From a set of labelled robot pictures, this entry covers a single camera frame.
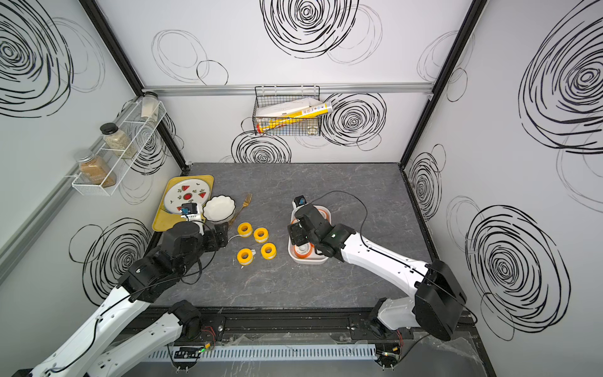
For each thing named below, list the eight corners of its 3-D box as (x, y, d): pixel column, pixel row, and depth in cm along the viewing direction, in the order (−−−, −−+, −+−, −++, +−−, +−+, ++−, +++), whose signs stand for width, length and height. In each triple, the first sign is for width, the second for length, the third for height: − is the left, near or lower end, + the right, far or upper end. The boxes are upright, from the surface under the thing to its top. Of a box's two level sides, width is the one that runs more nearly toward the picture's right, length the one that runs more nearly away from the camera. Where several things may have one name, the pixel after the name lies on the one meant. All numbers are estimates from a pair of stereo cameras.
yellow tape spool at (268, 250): (260, 259, 90) (259, 257, 88) (262, 244, 94) (261, 242, 92) (276, 259, 90) (275, 257, 88) (277, 244, 94) (277, 242, 92)
